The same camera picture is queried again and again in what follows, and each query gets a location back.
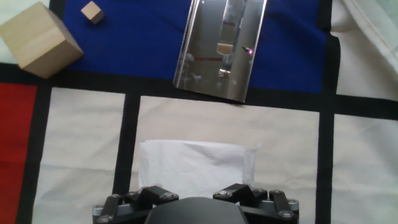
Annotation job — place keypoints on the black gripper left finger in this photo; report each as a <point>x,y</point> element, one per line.
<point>133,203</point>

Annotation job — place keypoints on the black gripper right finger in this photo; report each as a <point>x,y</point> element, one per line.
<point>267,203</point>

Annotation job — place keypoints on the white toilet paper roll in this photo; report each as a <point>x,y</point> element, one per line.
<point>196,168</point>

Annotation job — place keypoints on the colour block patterned cloth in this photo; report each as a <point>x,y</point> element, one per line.
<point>217,124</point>

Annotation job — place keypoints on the large wooden cube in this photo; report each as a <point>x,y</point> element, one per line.
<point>37,40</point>

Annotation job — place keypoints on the small wooden cube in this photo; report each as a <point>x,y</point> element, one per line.
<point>92,12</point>

